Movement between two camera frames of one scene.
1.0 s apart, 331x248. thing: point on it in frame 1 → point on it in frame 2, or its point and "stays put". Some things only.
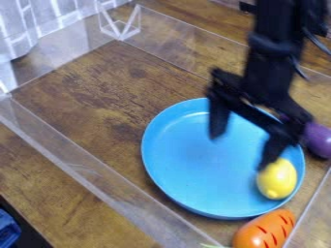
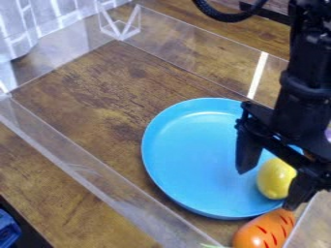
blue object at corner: (11, 231) stays put
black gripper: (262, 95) → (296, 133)
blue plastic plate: (208, 173) stays put
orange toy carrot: (266, 231) stays put
